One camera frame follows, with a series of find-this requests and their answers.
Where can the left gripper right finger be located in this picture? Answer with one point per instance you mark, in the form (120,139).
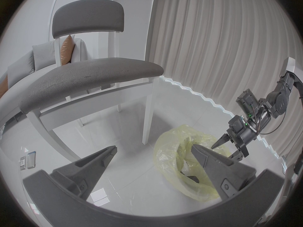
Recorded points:
(220,171)

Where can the yellow plastic bag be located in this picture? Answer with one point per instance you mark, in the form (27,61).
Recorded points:
(165,155)

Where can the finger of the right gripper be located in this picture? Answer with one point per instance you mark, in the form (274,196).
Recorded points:
(236,155)
(222,141)

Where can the white curtain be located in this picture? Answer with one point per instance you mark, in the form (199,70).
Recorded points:
(224,44)

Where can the orange cushion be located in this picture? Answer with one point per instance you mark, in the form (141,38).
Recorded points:
(67,51)
(3,86)

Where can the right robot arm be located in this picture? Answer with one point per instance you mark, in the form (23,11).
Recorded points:
(277,100)

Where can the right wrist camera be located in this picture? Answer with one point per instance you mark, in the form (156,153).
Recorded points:
(236,125)

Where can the pale grey sofa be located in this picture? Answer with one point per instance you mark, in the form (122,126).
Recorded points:
(21,79)

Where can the white chair with grey cushions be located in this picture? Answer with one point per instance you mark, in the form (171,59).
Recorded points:
(94,72)

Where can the pale grey cushion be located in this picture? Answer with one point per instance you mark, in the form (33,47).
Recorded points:
(45,55)

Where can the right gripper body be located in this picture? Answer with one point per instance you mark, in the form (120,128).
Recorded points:
(247,135)

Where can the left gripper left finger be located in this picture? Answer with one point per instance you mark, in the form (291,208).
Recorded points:
(82,171)

